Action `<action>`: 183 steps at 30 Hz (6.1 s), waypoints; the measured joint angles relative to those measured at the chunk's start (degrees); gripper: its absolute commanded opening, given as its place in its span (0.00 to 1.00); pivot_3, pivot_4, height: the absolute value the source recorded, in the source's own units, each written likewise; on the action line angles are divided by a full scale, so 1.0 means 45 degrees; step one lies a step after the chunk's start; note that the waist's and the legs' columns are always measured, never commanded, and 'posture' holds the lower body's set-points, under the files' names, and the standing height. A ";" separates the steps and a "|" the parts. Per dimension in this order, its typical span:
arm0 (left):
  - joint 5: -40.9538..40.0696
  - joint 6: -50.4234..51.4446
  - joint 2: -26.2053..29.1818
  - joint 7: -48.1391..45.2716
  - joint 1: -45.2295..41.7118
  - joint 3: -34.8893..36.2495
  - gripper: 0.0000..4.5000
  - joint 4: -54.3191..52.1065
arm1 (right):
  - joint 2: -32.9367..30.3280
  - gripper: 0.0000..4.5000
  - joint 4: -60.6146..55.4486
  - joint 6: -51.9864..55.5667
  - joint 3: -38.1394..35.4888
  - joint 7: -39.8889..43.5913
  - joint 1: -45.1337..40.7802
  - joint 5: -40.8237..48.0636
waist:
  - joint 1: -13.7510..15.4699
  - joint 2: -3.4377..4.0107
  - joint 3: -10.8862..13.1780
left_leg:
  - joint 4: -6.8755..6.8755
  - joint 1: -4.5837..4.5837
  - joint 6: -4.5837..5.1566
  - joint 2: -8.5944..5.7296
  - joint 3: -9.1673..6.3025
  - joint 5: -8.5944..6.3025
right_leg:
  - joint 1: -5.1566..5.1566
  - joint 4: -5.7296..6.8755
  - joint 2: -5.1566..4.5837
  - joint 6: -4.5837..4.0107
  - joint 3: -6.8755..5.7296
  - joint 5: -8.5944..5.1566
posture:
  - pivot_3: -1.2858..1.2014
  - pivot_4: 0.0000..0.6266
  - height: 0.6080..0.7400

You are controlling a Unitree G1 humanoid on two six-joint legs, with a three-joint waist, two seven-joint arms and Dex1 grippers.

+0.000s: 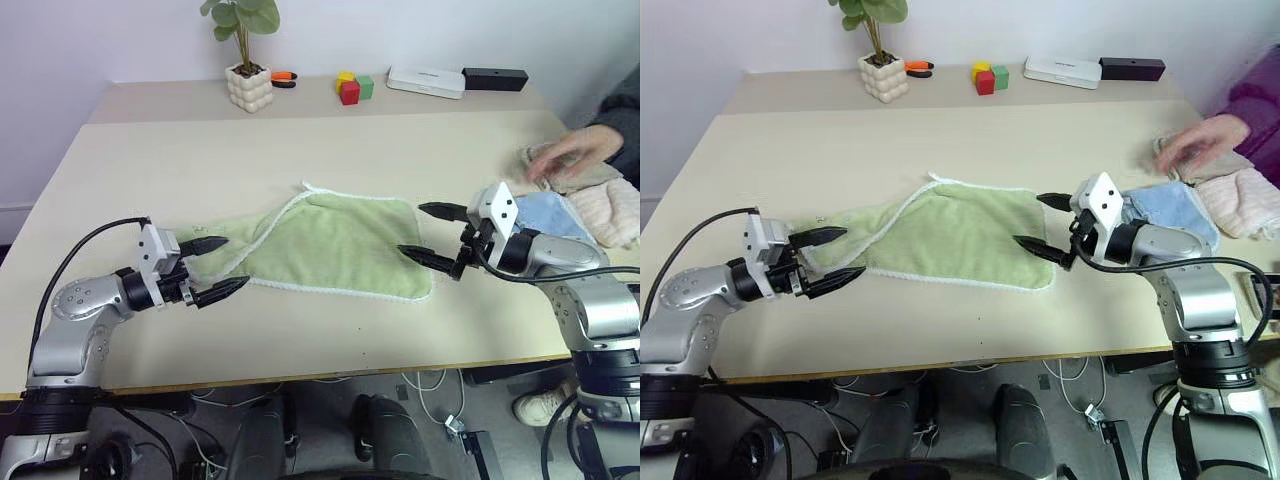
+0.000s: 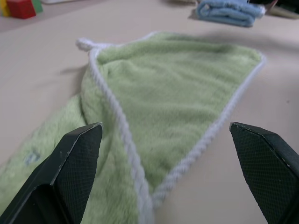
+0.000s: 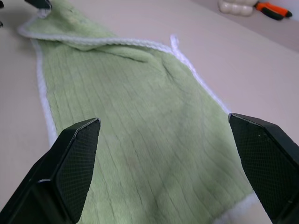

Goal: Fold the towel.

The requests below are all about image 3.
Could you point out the orange and black pliers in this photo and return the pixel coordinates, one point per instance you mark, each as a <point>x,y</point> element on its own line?
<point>272,11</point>

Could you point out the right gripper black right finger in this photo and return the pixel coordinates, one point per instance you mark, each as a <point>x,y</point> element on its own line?
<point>264,163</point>

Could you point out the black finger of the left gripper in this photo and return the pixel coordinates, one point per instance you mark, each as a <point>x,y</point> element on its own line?
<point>40,4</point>

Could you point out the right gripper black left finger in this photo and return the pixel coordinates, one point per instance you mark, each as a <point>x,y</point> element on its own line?
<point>70,168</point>

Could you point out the white bubble plant pot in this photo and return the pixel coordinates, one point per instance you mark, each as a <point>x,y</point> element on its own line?
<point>233,8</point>

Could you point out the green towel with white edging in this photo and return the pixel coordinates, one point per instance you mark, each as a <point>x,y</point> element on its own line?
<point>140,116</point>

